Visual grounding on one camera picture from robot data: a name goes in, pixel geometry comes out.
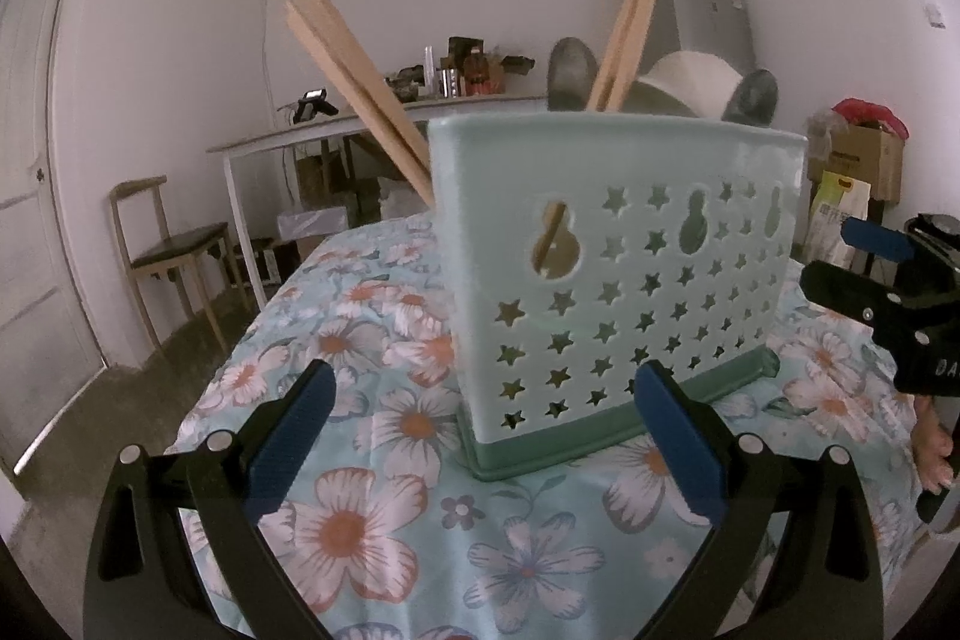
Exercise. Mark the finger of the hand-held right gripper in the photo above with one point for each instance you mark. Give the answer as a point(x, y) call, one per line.
point(840, 291)
point(877, 239)

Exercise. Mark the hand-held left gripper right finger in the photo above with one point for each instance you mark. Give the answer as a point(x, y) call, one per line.
point(686, 445)

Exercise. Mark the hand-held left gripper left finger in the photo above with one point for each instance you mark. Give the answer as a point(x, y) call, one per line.
point(296, 437)

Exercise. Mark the metal spoon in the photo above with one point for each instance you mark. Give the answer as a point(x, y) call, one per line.
point(751, 96)

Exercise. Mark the green star-cut utensil holder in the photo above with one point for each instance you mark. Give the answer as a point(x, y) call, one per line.
point(495, 175)

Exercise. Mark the metal ladle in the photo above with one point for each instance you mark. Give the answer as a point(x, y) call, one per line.
point(574, 78)

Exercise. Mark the pile of wooden chopsticks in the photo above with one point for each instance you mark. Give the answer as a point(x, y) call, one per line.
point(360, 78)

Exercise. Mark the person's right hand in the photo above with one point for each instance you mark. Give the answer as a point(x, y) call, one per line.
point(934, 452)

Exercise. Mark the yellow white sack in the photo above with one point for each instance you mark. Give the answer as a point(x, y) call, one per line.
point(836, 216)

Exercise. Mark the large brown cardboard box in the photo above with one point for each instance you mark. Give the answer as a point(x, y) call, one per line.
point(862, 164)

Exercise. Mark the red plastic bag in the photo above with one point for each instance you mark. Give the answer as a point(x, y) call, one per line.
point(870, 117)

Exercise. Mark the floral blue blanket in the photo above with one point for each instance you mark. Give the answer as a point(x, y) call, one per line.
point(375, 535)

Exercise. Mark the dark small box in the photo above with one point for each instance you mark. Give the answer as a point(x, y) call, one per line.
point(251, 265)

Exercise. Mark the wooden chair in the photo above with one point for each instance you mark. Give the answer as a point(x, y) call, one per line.
point(176, 246)

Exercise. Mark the white plastic sack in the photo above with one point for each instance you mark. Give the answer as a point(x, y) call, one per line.
point(397, 197)

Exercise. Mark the grey refrigerator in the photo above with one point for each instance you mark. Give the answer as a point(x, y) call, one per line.
point(709, 10)

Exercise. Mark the white table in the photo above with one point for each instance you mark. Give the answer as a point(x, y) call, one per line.
point(322, 126)

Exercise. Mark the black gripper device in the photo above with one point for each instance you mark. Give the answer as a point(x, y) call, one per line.
point(311, 104)

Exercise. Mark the white door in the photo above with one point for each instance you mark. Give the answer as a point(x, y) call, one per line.
point(37, 197)

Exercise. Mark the metal can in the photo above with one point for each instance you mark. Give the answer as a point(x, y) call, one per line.
point(448, 84)

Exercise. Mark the clear plastic cup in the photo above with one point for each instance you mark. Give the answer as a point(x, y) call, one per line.
point(429, 66)

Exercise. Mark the red brown jar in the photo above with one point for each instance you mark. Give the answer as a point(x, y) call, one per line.
point(480, 78)

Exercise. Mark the brown paper box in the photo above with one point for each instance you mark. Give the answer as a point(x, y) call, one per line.
point(465, 48)

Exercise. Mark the white wall switch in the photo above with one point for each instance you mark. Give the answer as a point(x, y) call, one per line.
point(934, 14)

